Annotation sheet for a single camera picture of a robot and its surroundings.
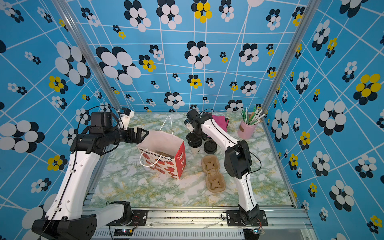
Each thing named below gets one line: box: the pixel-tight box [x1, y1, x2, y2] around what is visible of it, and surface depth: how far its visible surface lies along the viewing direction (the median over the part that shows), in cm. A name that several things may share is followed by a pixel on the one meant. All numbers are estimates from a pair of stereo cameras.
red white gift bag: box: [137, 115, 187, 180], surface depth 79 cm
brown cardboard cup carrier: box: [201, 155, 227, 193], surface depth 85 cm
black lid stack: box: [203, 140, 218, 154], surface depth 98 cm
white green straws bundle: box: [240, 106, 265, 125], surface depth 95 cm
